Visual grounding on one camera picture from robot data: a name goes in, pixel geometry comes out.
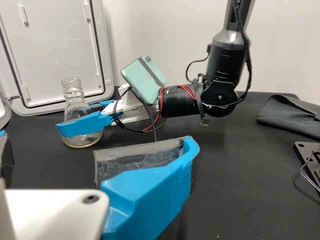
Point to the incubator door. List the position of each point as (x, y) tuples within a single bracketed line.
[(55, 50)]

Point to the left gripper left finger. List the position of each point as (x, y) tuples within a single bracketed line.
[(5, 160)]

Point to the black metal plate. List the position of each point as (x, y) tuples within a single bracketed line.
[(310, 150)]

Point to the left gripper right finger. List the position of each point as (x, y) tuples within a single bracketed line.
[(150, 190)]

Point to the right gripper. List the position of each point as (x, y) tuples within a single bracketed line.
[(132, 106)]

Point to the clear flask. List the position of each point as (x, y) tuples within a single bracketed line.
[(72, 100)]

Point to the white incubator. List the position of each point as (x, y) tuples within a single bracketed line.
[(3, 112)]

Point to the dark grey folded cloth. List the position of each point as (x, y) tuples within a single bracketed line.
[(290, 112)]

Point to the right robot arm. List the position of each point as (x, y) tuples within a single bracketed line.
[(225, 62)]

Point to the right wrist camera phone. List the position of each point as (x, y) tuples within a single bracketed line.
[(143, 77)]

